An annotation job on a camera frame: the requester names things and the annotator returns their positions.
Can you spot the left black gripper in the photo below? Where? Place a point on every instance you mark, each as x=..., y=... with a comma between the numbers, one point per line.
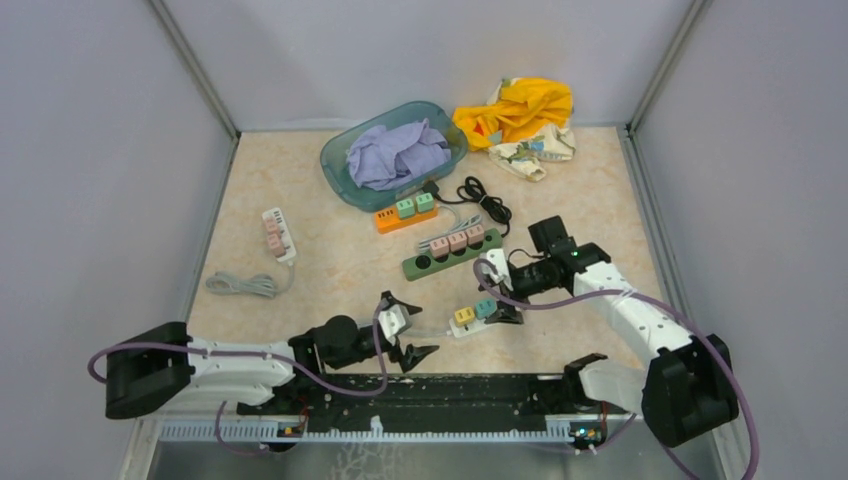
x=414, y=355

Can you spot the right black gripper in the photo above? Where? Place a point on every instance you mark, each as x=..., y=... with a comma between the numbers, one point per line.
x=506, y=313

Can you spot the teal charger plug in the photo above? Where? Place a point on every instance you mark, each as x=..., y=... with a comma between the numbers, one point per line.
x=484, y=309

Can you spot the yellow charger plug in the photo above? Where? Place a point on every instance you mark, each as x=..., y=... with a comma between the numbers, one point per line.
x=464, y=316

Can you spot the white power strip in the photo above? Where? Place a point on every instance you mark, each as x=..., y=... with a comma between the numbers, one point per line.
x=285, y=233
x=473, y=328

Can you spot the green power strip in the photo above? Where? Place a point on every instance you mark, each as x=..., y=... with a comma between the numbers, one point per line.
x=423, y=265

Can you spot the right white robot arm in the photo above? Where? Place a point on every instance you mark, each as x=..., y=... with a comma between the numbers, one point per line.
x=681, y=389

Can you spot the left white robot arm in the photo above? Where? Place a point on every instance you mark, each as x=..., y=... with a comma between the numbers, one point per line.
x=165, y=368

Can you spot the pink charger plug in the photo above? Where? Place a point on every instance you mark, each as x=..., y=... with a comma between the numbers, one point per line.
x=439, y=247
x=475, y=235
x=457, y=241

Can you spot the green charger plug left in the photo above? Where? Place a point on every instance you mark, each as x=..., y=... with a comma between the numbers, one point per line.
x=406, y=208

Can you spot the green charger plug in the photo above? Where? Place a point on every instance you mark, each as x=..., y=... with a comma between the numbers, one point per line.
x=424, y=203
x=406, y=208

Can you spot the green charger plug right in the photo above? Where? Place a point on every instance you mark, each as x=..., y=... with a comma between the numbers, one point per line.
x=424, y=203

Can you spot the orange power strip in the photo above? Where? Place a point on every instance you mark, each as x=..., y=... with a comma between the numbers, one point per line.
x=387, y=221

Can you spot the cream dinosaur print cloth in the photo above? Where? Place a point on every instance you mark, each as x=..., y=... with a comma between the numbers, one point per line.
x=523, y=142

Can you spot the teal plastic basin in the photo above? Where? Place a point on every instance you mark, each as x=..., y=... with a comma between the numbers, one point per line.
x=334, y=153

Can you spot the purple cloth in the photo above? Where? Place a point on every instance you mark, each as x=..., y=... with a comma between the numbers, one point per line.
x=383, y=159

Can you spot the yellow cloth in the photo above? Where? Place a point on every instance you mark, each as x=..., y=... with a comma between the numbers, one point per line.
x=522, y=107

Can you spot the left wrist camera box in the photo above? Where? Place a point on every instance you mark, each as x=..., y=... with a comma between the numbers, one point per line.
x=391, y=329

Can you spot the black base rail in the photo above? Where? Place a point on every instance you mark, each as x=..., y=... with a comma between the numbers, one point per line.
x=466, y=405

